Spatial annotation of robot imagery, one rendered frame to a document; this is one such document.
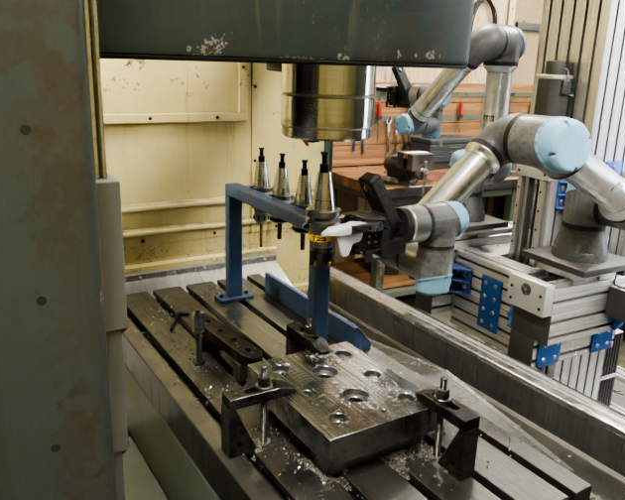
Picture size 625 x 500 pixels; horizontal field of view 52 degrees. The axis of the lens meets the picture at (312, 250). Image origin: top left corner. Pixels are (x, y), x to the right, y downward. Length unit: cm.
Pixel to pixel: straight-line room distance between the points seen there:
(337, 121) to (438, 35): 21
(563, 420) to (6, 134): 142
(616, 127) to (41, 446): 187
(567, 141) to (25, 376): 117
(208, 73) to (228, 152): 26
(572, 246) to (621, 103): 51
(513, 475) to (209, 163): 139
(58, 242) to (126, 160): 143
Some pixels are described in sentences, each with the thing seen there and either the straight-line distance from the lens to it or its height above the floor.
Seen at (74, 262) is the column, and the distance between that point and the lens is 63.
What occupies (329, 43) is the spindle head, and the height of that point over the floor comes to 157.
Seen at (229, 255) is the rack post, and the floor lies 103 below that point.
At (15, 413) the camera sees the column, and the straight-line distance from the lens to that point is 68.
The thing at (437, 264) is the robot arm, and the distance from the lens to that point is 133.
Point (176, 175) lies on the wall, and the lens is 210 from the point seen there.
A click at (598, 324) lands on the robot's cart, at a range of 204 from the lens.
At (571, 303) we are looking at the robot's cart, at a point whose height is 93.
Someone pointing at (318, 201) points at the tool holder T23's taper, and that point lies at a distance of 113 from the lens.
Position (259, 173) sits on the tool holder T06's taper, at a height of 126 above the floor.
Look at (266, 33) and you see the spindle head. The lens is 92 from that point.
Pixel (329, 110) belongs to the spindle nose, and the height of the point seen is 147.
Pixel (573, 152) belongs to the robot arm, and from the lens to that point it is 150.
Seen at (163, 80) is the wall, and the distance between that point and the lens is 205.
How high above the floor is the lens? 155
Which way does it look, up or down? 16 degrees down
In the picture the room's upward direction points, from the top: 2 degrees clockwise
